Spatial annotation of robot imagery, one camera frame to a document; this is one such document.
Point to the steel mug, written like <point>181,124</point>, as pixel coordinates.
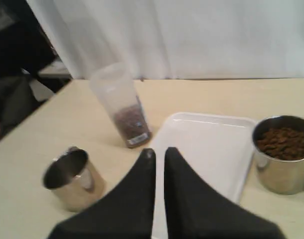
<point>74,180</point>
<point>279,176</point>

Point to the translucent plastic tumbler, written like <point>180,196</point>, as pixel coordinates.
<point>114,88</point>

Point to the brown kibble in tumbler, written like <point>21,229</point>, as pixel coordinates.
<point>132,126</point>

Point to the white plastic tray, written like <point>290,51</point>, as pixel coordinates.
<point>218,148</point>

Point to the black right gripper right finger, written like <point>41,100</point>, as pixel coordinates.
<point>194,210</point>

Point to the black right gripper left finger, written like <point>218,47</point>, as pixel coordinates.
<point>126,212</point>

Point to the brown kibble in right mug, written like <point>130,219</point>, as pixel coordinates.
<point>282,143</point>

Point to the white curtain backdrop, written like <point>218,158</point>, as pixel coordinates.
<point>177,39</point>

